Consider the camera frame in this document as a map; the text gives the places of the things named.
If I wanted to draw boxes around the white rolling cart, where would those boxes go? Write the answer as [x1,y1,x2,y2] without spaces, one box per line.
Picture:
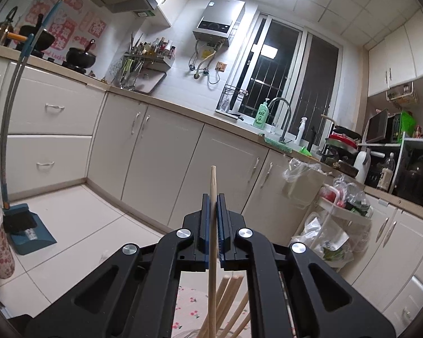
[291,175,374,270]

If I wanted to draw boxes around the green dish soap bottle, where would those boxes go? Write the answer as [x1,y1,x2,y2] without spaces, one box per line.
[253,98,270,130]

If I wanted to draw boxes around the cherry print tablecloth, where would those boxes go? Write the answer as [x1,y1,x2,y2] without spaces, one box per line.
[171,286,251,337]

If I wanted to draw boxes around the blue dustpan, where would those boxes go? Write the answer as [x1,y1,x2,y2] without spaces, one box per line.
[3,204,57,255]

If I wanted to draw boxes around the silver water heater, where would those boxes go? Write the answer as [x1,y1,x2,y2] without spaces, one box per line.
[192,0,245,46]

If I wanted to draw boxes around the black microwave oven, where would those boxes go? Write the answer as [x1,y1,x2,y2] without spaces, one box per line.
[365,109,401,143]

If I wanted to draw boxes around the white electric kettle pot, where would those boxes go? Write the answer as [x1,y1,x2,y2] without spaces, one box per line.
[354,149,371,184]

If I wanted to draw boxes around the wall spice rack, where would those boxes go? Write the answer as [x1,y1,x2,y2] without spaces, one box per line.
[121,34,176,73]

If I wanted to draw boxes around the wooden chopstick long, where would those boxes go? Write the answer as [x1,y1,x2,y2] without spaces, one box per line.
[216,275,243,330]

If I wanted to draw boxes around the white spray bottle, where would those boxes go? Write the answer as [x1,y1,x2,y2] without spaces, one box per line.
[294,117,307,146]

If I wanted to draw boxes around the chrome kitchen faucet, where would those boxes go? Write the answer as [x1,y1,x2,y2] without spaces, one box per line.
[266,96,294,145]

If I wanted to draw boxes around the black wok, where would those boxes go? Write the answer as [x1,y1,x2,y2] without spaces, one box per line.
[65,39,96,70]

